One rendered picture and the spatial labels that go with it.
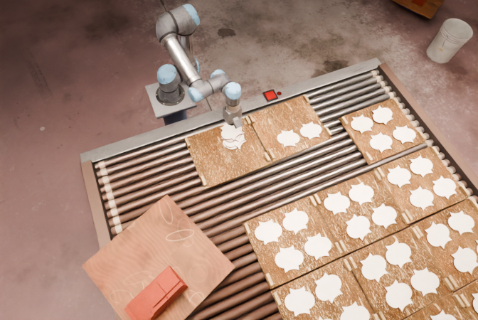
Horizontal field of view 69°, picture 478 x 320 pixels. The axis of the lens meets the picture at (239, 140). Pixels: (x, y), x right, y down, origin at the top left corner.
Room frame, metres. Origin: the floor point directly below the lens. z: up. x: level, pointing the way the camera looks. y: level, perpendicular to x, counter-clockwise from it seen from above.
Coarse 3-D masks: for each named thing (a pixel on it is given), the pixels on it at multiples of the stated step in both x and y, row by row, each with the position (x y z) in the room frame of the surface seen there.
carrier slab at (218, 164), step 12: (204, 132) 1.05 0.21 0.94; (216, 132) 1.06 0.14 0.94; (252, 132) 1.08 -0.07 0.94; (192, 144) 0.96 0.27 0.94; (204, 144) 0.97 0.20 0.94; (216, 144) 0.98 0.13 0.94; (252, 144) 1.00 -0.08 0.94; (192, 156) 0.88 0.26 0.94; (204, 156) 0.89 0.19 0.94; (216, 156) 0.90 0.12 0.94; (228, 156) 0.91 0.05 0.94; (240, 156) 0.91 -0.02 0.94; (252, 156) 0.92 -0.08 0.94; (264, 156) 0.93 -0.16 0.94; (204, 168) 0.82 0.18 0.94; (216, 168) 0.83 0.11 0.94; (228, 168) 0.83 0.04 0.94; (240, 168) 0.84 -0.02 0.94; (252, 168) 0.85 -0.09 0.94; (216, 180) 0.75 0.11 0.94; (228, 180) 0.76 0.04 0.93
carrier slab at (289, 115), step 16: (256, 112) 1.23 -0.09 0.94; (272, 112) 1.24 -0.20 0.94; (288, 112) 1.25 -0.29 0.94; (304, 112) 1.26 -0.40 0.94; (256, 128) 1.12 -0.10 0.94; (272, 128) 1.13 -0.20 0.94; (288, 128) 1.14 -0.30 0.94; (272, 144) 1.01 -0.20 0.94; (304, 144) 1.03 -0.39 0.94; (272, 160) 0.91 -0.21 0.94
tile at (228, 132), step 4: (224, 128) 1.06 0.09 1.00; (228, 128) 1.06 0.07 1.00; (232, 128) 1.06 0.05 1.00; (240, 128) 1.07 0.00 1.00; (224, 132) 1.03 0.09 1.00; (228, 132) 1.03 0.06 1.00; (232, 132) 1.03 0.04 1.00; (236, 132) 1.04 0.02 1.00; (240, 132) 1.04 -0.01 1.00; (224, 136) 1.00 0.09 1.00; (228, 136) 1.01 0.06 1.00; (232, 136) 1.01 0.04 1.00; (236, 136) 1.01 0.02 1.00
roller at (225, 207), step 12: (348, 156) 0.99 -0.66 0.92; (360, 156) 1.00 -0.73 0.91; (324, 168) 0.90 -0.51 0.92; (288, 180) 0.80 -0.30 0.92; (300, 180) 0.81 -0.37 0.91; (264, 192) 0.71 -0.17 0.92; (228, 204) 0.62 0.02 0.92; (240, 204) 0.64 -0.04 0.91; (192, 216) 0.54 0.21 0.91; (204, 216) 0.55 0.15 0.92
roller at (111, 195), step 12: (384, 96) 1.46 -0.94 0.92; (348, 108) 1.34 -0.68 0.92; (360, 108) 1.36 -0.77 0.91; (324, 120) 1.23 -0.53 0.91; (180, 168) 0.81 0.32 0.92; (192, 168) 0.82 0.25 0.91; (144, 180) 0.72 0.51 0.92; (156, 180) 0.73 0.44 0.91; (108, 192) 0.63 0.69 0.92; (120, 192) 0.64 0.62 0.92
